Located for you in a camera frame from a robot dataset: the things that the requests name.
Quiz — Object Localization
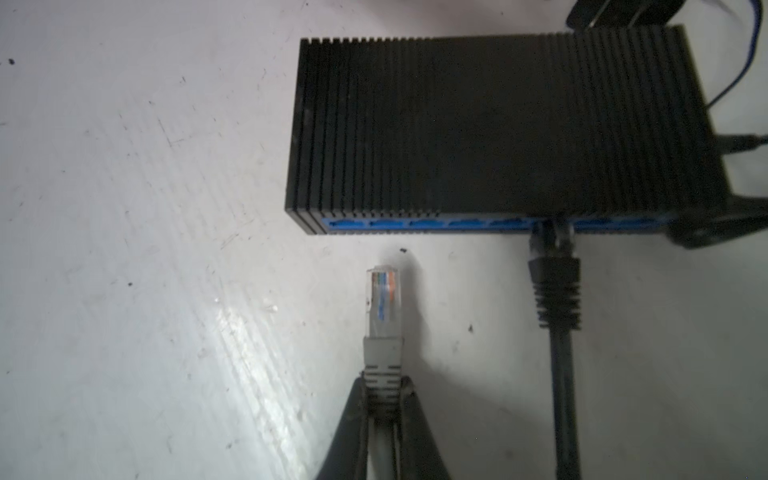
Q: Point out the black power adapter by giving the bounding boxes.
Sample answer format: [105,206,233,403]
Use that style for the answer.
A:
[706,0,767,155]

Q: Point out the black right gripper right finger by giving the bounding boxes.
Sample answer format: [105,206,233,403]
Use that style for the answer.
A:
[399,376,451,480]

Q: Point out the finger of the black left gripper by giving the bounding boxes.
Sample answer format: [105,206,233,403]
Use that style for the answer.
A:
[665,195,767,249]

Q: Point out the black ethernet cable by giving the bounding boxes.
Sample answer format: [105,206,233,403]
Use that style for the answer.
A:
[526,215,583,480]

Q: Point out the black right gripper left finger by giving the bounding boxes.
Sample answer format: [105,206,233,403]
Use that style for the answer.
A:
[316,376,368,480]

